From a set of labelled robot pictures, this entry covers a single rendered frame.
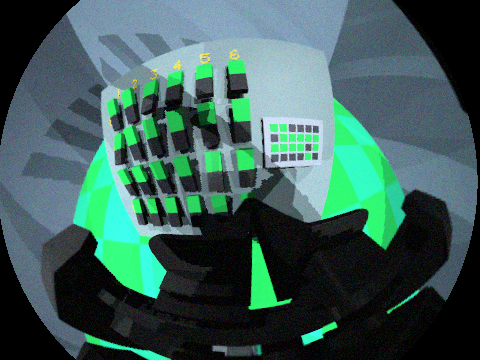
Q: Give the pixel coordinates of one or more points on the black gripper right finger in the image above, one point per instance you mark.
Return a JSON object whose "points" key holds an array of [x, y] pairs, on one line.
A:
{"points": [[287, 242]]}

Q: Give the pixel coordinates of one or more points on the light grey switch panel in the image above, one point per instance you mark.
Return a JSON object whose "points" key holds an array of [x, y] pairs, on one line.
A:
{"points": [[192, 133]]}

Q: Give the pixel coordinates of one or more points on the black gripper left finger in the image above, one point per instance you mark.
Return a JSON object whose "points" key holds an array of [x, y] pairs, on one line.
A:
{"points": [[228, 250]]}

